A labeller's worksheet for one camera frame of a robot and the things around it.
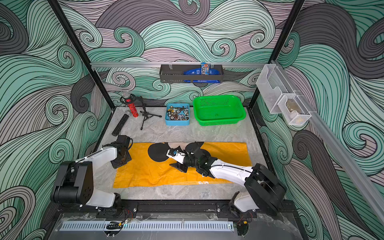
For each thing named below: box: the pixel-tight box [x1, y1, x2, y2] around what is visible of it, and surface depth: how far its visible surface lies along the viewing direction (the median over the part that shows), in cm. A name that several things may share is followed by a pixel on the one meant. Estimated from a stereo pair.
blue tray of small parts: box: [165, 103, 190, 126], surface depth 116 cm
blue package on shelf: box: [183, 62, 221, 84], surface depth 93 cm
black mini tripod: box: [139, 96, 162, 131], surface depth 109 cm
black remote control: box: [111, 113, 129, 137], surface depth 109 cm
